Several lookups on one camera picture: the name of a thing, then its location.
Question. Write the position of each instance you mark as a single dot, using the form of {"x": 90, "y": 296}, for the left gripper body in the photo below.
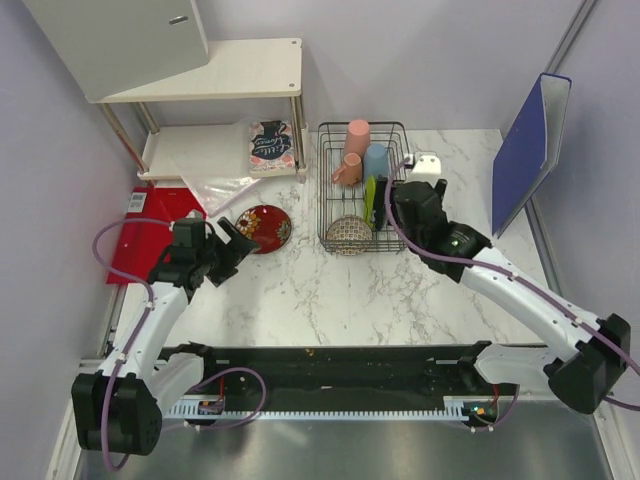
{"x": 218, "y": 258}

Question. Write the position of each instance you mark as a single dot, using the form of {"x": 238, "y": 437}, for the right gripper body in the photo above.
{"x": 403, "y": 228}

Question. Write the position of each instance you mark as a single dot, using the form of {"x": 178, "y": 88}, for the red floral plate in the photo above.
{"x": 267, "y": 225}

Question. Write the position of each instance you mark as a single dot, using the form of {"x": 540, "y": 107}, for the black wire dish rack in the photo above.
{"x": 334, "y": 200}

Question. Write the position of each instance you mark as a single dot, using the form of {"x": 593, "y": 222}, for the black plate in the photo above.
{"x": 379, "y": 209}

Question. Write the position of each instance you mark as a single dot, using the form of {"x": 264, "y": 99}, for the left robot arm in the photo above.
{"x": 119, "y": 408}

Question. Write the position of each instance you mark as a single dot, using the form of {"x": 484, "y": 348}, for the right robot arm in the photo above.
{"x": 581, "y": 357}

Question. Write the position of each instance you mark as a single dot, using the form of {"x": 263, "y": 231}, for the green plate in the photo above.
{"x": 369, "y": 199}

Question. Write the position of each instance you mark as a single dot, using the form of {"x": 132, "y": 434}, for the clear plastic bag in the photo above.
{"x": 217, "y": 194}

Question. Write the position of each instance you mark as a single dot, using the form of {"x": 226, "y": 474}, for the blue cup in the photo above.
{"x": 375, "y": 162}

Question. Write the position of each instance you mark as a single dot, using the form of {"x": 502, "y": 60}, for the patterned bowl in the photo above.
{"x": 349, "y": 235}

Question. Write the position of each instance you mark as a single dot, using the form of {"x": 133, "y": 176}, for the pink mug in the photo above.
{"x": 349, "y": 173}

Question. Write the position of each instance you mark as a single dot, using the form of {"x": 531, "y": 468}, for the red folder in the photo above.
{"x": 141, "y": 243}

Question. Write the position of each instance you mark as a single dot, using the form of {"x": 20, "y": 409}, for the tall pink cup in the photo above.
{"x": 357, "y": 137}

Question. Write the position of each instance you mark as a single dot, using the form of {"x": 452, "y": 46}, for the book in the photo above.
{"x": 271, "y": 149}

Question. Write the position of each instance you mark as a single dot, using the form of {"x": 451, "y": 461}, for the blue binder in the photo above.
{"x": 530, "y": 150}

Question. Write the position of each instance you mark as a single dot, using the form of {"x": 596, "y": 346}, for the white two-tier shelf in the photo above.
{"x": 237, "y": 70}

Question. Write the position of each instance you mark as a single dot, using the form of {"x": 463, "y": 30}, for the grey cabinet door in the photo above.
{"x": 110, "y": 46}

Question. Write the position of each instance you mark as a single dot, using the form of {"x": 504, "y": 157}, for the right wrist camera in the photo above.
{"x": 422, "y": 167}

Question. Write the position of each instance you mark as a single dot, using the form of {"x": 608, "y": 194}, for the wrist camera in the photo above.
{"x": 422, "y": 167}
{"x": 189, "y": 230}

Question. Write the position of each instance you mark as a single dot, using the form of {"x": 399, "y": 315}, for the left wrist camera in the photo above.
{"x": 189, "y": 230}

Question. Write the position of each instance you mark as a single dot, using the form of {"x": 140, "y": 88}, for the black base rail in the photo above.
{"x": 341, "y": 377}

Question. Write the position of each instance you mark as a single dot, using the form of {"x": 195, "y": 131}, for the white cable duct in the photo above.
{"x": 193, "y": 408}

